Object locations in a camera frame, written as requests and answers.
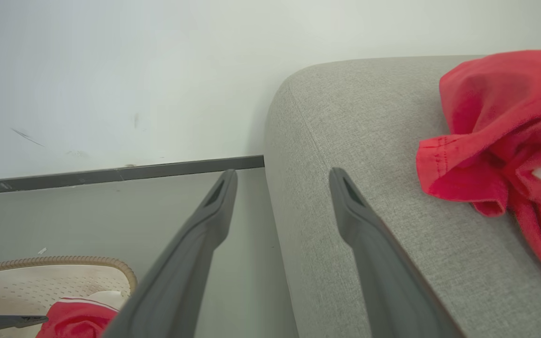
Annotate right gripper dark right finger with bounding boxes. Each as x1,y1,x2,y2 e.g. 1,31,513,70
329,168,465,338

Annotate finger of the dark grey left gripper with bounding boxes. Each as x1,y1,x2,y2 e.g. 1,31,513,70
0,314,49,335

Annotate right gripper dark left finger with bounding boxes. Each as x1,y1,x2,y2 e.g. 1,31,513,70
102,169,239,338

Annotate red garment thin white stripes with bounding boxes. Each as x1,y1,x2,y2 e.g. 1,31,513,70
36,291,128,338

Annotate red garment wide white stripes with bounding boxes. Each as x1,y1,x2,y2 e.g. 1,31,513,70
416,50,541,287

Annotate grey fabric sofa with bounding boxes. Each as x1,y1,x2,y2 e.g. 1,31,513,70
264,55,541,338

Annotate cream perforated laundry basket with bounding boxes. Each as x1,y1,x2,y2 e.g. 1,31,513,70
0,256,138,338

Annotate black skirting board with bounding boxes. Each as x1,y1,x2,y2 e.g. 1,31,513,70
0,155,265,196

